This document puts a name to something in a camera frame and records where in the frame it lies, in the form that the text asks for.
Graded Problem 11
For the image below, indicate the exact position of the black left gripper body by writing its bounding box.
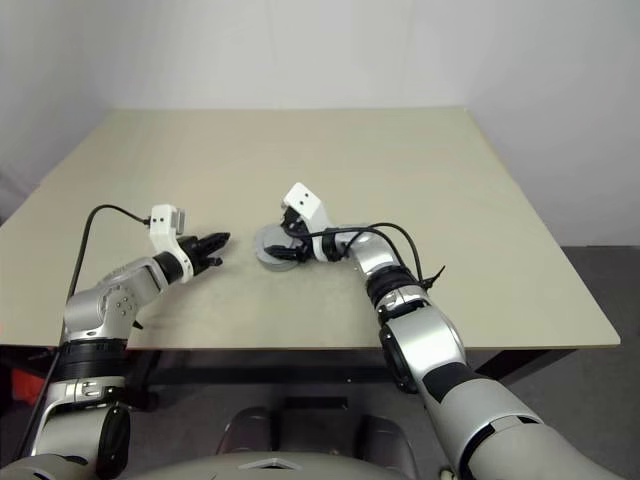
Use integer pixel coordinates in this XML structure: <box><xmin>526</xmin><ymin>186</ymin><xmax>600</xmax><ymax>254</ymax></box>
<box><xmin>178</xmin><ymin>238</ymin><xmax>211</xmax><ymax>275</ymax></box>

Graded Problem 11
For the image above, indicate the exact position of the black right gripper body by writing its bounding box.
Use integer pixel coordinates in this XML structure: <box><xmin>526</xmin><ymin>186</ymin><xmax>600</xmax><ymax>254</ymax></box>
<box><xmin>287</xmin><ymin>219</ymin><xmax>314</xmax><ymax>262</ymax></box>

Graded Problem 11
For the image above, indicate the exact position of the silver motor rotor cover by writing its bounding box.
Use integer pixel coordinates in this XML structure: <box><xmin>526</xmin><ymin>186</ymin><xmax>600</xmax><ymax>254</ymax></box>
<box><xmin>253</xmin><ymin>223</ymin><xmax>303</xmax><ymax>264</ymax></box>

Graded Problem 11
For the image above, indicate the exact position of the dark rounded shape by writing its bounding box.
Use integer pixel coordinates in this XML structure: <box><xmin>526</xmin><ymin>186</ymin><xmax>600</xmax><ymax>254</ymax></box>
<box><xmin>359</xmin><ymin>413</ymin><xmax>419</xmax><ymax>476</ymax></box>
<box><xmin>217</xmin><ymin>405</ymin><xmax>274</xmax><ymax>456</ymax></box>

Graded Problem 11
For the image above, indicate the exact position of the red bag under table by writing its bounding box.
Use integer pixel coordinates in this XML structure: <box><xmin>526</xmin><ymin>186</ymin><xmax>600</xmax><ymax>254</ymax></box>
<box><xmin>10</xmin><ymin>368</ymin><xmax>51</xmax><ymax>404</ymax></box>

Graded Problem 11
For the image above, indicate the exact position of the grey robot torso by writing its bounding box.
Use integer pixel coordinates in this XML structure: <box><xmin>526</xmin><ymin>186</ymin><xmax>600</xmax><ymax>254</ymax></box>
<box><xmin>119</xmin><ymin>448</ymin><xmax>451</xmax><ymax>480</ymax></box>

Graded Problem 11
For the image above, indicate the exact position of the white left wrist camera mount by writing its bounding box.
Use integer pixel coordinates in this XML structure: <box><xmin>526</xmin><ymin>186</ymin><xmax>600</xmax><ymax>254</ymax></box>
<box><xmin>148</xmin><ymin>203</ymin><xmax>194</xmax><ymax>281</ymax></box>

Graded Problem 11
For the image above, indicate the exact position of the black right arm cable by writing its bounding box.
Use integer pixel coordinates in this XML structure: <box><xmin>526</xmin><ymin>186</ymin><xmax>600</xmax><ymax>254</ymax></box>
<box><xmin>324</xmin><ymin>222</ymin><xmax>436</xmax><ymax>291</ymax></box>

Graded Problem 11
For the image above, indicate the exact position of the black table frame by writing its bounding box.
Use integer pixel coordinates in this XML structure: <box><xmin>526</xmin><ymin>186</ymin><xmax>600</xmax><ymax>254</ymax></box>
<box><xmin>0</xmin><ymin>343</ymin><xmax>576</xmax><ymax>412</ymax></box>

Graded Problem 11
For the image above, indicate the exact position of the black cable tie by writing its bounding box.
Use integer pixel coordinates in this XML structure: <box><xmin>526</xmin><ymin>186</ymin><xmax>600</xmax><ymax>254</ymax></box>
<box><xmin>422</xmin><ymin>264</ymin><xmax>446</xmax><ymax>291</ymax></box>

